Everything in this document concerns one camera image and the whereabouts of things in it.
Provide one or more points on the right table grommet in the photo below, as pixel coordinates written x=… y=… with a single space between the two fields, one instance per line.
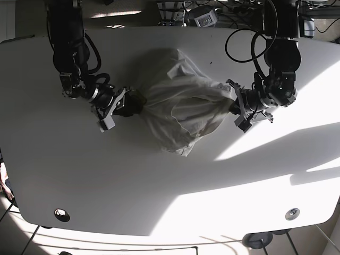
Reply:
x=292 y=214

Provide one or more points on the table grommet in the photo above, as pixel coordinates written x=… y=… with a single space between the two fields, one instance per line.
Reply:
x=62 y=215
x=292 y=214

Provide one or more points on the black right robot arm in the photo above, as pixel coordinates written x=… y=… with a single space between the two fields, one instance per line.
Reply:
x=78 y=62

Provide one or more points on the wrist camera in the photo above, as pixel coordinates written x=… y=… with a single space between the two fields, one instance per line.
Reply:
x=106 y=124
x=243 y=123

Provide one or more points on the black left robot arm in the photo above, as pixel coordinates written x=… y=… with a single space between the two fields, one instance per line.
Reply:
x=276 y=57

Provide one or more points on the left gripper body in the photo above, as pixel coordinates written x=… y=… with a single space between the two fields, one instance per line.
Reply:
x=250 y=104

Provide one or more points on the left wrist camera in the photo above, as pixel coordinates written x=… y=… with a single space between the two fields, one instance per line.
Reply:
x=243 y=123

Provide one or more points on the grey socket box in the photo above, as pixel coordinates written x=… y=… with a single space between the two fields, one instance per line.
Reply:
x=203 y=16

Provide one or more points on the round black stand base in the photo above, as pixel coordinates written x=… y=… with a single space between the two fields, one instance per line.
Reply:
x=257 y=240

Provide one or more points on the white T-shirt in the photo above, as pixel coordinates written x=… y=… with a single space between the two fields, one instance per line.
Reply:
x=182 y=103

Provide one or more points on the grey power adapter box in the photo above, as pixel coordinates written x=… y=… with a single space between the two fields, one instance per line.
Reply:
x=308 y=30

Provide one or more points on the left table grommet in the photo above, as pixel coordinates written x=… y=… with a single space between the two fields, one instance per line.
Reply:
x=62 y=215

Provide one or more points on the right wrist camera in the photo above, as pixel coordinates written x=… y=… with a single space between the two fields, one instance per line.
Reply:
x=106 y=124

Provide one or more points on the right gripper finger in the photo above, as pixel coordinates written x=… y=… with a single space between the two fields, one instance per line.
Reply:
x=134 y=102

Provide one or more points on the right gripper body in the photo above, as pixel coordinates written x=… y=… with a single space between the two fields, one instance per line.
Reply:
x=105 y=100

